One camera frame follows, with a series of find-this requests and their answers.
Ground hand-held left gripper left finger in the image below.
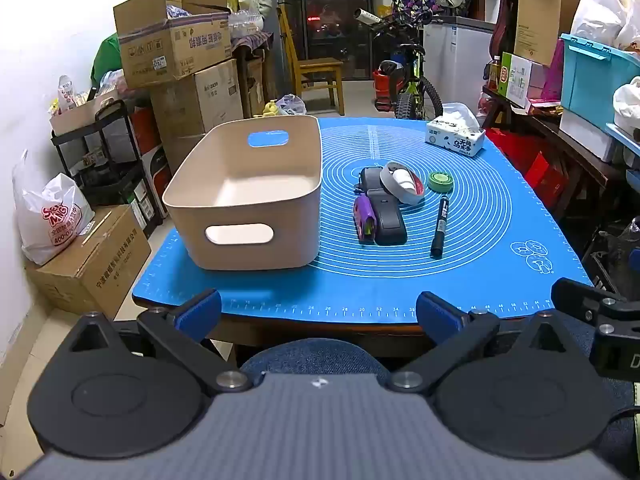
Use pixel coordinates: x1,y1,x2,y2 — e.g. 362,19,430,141
67,288,253,395

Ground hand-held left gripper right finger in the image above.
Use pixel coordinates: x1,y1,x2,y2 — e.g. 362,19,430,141
390,291,593,395

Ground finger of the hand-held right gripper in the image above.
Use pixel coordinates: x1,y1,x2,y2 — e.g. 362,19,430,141
551,277,628,330

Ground black marker pen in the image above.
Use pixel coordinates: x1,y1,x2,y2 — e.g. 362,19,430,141
430,197,449,258

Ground black handheld device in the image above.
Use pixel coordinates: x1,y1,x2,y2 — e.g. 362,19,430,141
359,166,408,247

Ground beige plastic storage bin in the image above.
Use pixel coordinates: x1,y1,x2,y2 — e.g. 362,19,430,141
161,115,322,271

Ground purple utility knife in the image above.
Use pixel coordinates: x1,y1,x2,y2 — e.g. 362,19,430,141
354,194,377,245

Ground grey tape roll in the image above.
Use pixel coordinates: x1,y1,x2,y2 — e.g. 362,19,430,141
379,161,426,206

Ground black crate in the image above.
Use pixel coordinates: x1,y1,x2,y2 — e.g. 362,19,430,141
581,220,640,297

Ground blue silicone mat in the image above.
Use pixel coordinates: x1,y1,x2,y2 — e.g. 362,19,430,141
132,117,595,326

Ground taped cardboard box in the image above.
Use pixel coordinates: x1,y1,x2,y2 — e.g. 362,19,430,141
25,205,152,320

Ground person's denim trousers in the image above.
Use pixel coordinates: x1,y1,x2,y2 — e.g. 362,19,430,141
240,310,640,466

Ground red gift boxes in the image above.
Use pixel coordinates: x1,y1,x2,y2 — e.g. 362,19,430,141
486,129,572,207

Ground dark wooden side table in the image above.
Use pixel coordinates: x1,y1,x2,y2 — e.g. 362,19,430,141
481,85,618,223

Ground white box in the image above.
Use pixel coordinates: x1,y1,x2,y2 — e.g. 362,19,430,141
558,109,619,164

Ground black trolley rack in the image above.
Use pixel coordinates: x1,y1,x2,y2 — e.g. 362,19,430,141
50,100,164,238

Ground white red-printed plastic bag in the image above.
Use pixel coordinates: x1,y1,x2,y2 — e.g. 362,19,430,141
12,150,96,266

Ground tissue pack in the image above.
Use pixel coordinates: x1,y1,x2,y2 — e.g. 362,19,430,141
425,102,486,157

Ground small white plastic bag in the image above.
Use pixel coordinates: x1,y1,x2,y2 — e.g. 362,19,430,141
612,77,640,135

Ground large brown cardboard box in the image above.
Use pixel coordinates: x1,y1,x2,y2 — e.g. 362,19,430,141
150,58,245,161

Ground teal storage crate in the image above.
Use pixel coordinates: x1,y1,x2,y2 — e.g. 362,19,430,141
560,33,640,122

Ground clear plastic bag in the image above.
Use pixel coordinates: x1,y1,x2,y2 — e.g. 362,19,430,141
276,93,307,117

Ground pink bag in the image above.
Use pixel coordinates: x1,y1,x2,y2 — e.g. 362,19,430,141
540,40,566,103

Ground green white carton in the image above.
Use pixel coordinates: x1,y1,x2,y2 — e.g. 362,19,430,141
497,51,534,109

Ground black green bicycle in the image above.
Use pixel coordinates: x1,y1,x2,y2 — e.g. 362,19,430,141
354,7,446,121

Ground dark wooden back table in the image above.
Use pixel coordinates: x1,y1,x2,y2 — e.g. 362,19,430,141
231,32,275,119

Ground white chest freezer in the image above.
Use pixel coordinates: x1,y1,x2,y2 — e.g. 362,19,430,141
424,16,497,117

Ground open cardboard box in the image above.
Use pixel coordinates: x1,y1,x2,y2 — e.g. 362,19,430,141
113,0,232,89

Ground wooden chair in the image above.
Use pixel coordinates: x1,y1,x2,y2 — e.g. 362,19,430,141
277,6,346,117

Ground flat cardboard carton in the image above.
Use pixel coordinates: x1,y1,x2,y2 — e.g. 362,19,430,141
513,0,586,67

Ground pile of clear plastic bottles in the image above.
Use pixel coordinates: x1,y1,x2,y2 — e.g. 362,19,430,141
229,9,264,37

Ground large white plastic bag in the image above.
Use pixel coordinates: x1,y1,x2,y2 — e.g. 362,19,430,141
570,0,640,51

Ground beige box with handle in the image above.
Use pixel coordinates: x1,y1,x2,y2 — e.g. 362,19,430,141
49,90,121,137

